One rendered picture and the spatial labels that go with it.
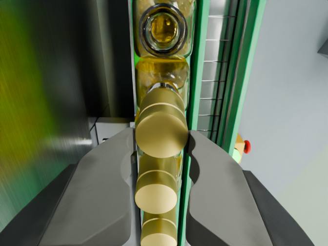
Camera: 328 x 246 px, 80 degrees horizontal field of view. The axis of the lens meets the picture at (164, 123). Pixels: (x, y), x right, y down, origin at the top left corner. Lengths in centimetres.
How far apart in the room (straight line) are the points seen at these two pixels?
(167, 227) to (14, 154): 14
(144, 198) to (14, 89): 14
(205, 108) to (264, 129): 28
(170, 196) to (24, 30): 19
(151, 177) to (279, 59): 51
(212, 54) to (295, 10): 26
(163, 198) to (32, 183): 13
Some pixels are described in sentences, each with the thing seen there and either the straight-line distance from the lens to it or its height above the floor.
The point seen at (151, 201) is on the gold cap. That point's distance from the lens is 16.
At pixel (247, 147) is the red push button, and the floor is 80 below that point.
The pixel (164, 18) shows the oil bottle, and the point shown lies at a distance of 20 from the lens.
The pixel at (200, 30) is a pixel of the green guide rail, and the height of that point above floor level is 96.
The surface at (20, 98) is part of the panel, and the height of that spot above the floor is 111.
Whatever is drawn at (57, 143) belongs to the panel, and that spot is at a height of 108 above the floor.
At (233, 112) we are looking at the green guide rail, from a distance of 37.
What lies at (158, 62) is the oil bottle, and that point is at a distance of 20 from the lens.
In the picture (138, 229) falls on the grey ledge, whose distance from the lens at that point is 70.
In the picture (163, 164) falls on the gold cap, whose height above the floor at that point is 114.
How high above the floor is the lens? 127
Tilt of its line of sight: 62 degrees down
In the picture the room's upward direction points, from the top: 180 degrees counter-clockwise
